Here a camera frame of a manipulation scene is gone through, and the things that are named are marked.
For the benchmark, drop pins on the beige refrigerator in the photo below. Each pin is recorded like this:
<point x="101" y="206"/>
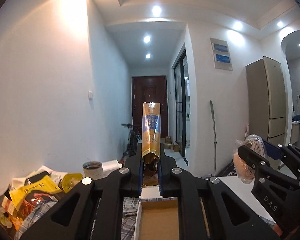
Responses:
<point x="267" y="100"/>

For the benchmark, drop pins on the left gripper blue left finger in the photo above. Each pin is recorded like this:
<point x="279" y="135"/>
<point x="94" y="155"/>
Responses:
<point x="133" y="187"/>

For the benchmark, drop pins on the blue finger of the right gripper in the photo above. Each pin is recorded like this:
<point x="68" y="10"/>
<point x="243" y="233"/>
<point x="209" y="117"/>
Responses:
<point x="272" y="150"/>
<point x="250" y="164"/>

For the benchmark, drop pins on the cardboard boxes on floor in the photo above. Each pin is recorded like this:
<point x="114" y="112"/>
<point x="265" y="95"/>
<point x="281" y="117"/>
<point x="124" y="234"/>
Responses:
<point x="172" y="145"/>

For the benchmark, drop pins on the white wall switch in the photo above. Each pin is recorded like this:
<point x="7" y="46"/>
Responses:
<point x="90" y="95"/>

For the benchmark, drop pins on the black bicycle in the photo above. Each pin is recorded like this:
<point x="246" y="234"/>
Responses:
<point x="133" y="139"/>

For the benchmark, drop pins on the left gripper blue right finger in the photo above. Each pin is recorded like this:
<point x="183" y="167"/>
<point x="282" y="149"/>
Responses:
<point x="169" y="184"/>

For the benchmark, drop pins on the wall electrical panel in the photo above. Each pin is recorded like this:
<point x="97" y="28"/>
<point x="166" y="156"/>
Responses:
<point x="221" y="54"/>

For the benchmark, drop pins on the grey mop handle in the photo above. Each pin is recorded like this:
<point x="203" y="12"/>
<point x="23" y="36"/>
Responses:
<point x="214" y="137"/>

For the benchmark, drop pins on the tall white cylinder canister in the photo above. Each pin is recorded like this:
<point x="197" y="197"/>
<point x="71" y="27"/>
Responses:
<point x="93" y="169"/>

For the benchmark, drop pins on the yellow plastic bin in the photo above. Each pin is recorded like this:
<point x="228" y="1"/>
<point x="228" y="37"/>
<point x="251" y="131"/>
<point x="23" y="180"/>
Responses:
<point x="70" y="180"/>

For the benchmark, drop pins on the gold blue carton box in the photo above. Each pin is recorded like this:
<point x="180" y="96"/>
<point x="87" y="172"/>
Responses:
<point x="151" y="136"/>

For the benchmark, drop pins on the open cardboard tray box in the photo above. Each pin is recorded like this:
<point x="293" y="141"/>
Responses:
<point x="180" y="218"/>

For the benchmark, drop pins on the yellow packaging bag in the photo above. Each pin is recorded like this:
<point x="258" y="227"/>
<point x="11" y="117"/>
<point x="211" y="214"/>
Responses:
<point x="26" y="198"/>

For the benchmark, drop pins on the black framed glass door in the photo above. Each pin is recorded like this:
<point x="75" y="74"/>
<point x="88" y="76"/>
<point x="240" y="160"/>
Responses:
<point x="180" y="102"/>

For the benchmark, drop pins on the white foam box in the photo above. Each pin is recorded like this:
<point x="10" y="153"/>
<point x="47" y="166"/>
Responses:
<point x="109" y="166"/>

